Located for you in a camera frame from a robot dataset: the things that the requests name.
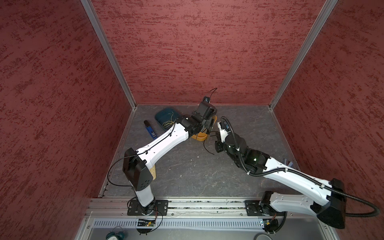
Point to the teal object below rail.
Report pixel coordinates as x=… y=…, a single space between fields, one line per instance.
x=116 y=233

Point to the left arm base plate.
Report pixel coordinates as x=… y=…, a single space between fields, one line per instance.
x=155 y=208

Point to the yellow plastic bin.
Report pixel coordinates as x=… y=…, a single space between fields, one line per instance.
x=202 y=136

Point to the small blue grey clip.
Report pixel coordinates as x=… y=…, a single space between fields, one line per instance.
x=288 y=163

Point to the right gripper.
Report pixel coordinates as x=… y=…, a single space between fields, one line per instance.
x=219 y=146

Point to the yellow calculator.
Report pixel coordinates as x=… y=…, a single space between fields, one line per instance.
x=153 y=171

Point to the corner aluminium post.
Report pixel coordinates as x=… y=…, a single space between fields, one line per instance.
x=317 y=26
x=97 y=26

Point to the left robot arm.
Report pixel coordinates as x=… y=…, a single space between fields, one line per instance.
x=137 y=163

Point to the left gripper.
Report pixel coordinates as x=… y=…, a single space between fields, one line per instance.
x=207 y=121

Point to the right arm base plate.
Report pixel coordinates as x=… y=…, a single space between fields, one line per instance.
x=255 y=208

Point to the aluminium front rail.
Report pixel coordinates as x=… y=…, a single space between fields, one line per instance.
x=206 y=207

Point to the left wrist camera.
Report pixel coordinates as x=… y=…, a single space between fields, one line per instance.
x=206 y=99

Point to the left corner aluminium post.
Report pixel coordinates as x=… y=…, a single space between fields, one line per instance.
x=97 y=26

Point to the teal plastic bin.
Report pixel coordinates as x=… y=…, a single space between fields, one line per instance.
x=167 y=117

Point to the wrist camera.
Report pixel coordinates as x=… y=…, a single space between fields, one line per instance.
x=224 y=130
x=206 y=99

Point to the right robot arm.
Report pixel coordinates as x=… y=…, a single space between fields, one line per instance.
x=323 y=199

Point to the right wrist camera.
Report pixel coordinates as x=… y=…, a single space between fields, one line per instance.
x=224 y=130

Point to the right corner aluminium post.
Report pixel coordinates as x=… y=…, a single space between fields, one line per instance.
x=317 y=26

